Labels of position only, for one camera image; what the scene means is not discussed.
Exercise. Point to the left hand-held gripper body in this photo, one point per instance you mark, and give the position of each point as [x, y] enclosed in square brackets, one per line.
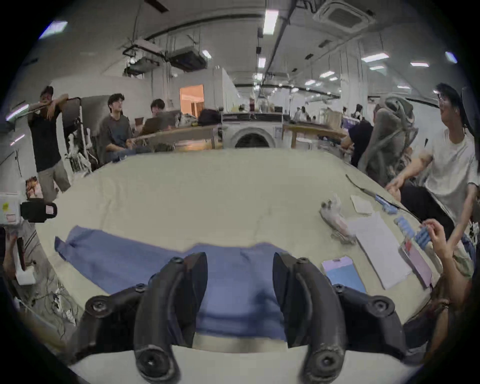
[9, 210]

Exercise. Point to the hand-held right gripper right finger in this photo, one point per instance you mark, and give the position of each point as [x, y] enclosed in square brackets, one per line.
[318, 307]

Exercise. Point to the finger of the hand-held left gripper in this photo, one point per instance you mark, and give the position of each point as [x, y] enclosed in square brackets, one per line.
[35, 212]

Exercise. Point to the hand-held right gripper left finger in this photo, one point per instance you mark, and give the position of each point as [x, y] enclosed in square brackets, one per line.
[157, 300]

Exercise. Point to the person's left hand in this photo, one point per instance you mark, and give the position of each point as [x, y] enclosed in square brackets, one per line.
[10, 258]

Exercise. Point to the phone with pale blue case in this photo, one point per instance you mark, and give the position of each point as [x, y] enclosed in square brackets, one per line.
[343, 273]

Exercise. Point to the blue garment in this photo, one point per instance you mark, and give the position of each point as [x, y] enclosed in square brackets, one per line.
[232, 285]

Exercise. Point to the large white paper sheet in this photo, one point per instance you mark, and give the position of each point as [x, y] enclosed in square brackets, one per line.
[382, 247]

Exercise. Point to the crumpled white plastic bag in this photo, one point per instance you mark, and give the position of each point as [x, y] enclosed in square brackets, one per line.
[337, 221]

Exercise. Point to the pink notebook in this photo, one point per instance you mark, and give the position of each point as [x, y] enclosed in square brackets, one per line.
[418, 262]

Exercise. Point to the small white paper card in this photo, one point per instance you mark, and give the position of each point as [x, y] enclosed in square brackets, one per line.
[361, 204]

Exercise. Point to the blue blister pack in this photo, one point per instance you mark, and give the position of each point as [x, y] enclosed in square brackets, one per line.
[386, 204]
[405, 226]
[423, 236]

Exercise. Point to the wooden table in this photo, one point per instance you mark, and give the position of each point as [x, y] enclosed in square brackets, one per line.
[311, 131]
[180, 134]

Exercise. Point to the grey office chair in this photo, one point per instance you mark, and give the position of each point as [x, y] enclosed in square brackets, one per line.
[390, 138]

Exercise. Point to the white washing machine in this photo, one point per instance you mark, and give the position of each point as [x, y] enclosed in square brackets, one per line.
[250, 135]

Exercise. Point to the group of people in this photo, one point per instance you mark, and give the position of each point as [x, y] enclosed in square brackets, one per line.
[302, 113]

